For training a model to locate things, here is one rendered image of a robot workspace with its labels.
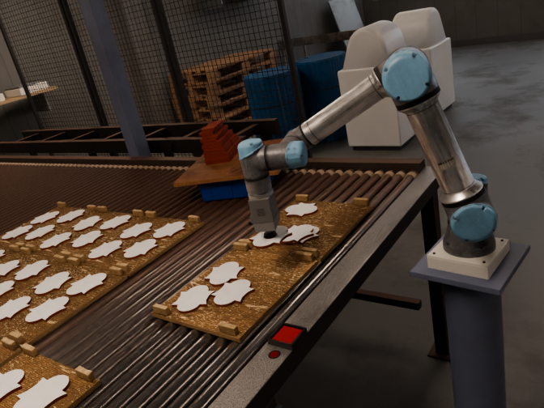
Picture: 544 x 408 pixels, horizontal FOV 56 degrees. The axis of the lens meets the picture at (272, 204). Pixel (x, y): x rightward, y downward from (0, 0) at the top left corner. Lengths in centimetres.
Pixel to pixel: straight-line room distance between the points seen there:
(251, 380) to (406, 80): 81
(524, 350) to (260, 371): 167
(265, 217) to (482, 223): 59
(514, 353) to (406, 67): 172
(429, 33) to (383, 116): 127
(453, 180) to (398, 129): 394
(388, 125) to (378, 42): 81
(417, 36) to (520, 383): 440
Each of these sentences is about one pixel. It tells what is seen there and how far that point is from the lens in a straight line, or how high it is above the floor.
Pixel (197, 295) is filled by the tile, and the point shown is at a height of 95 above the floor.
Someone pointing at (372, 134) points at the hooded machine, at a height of 18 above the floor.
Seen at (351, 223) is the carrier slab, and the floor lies 94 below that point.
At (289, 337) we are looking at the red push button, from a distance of 135.
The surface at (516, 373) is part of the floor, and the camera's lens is 260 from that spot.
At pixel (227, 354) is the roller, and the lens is 138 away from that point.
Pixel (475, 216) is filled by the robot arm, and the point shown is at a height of 111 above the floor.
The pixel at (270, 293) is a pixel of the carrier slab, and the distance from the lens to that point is 153.
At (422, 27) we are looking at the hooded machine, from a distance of 617.
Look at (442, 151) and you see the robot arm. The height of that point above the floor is 128.
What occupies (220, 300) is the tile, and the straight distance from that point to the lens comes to 154.
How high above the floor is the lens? 174
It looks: 22 degrees down
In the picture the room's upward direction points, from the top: 13 degrees counter-clockwise
